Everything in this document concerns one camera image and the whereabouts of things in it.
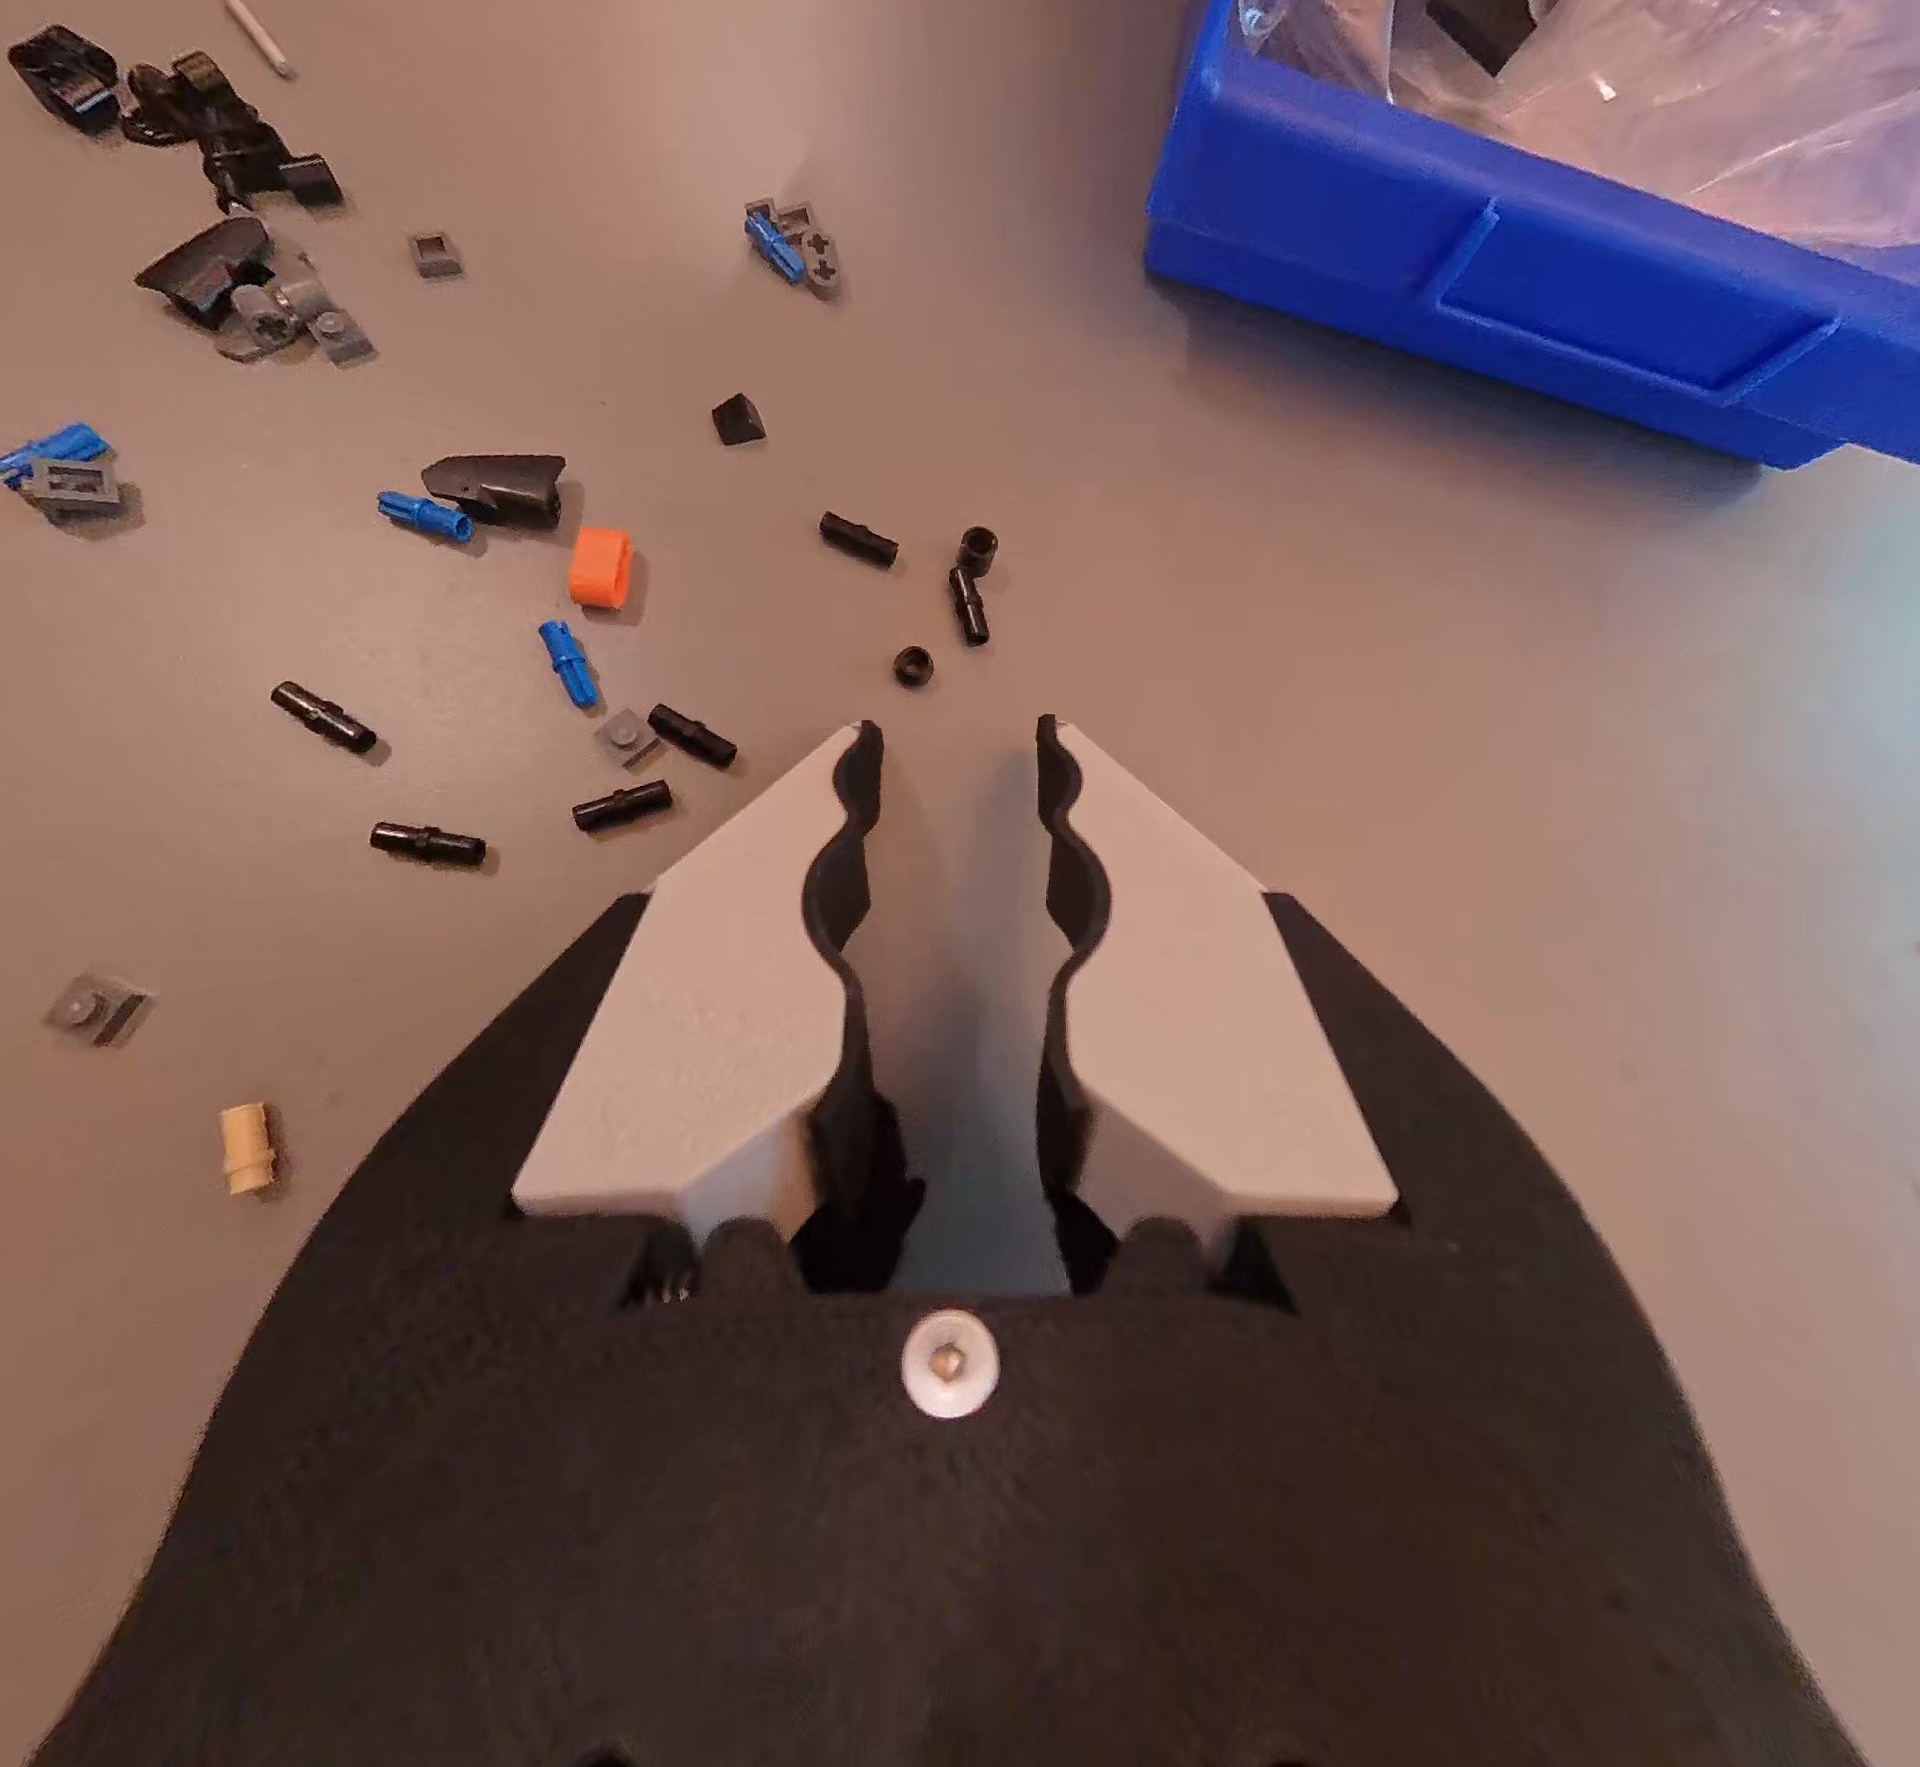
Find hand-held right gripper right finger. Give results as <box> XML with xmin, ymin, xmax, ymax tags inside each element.
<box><xmin>1035</xmin><ymin>715</ymin><xmax>1404</xmax><ymax>1267</ymax></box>

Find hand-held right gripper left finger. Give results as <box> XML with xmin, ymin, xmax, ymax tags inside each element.
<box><xmin>509</xmin><ymin>719</ymin><xmax>924</xmax><ymax>1267</ymax></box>

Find grey lego plate with stud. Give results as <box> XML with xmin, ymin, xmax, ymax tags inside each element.
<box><xmin>46</xmin><ymin>970</ymin><xmax>156</xmax><ymax>1045</ymax></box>

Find black lego wedge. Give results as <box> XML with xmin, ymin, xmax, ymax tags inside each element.
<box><xmin>420</xmin><ymin>451</ymin><xmax>571</xmax><ymax>528</ymax></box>

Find grey lego axle connector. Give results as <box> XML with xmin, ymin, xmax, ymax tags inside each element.
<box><xmin>218</xmin><ymin>275</ymin><xmax>324</xmax><ymax>367</ymax></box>

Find black lego slope piece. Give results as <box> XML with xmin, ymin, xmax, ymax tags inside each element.
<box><xmin>136</xmin><ymin>215</ymin><xmax>274</xmax><ymax>329</ymax></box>

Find clear bags of lego parts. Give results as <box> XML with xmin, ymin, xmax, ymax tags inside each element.
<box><xmin>1236</xmin><ymin>0</ymin><xmax>1920</xmax><ymax>246</ymax></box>

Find black curved lego piece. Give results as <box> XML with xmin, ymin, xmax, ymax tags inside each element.
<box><xmin>7</xmin><ymin>26</ymin><xmax>126</xmax><ymax>127</ymax></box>

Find blue storage bin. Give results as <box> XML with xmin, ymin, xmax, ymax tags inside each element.
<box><xmin>1143</xmin><ymin>0</ymin><xmax>1920</xmax><ymax>473</ymax></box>

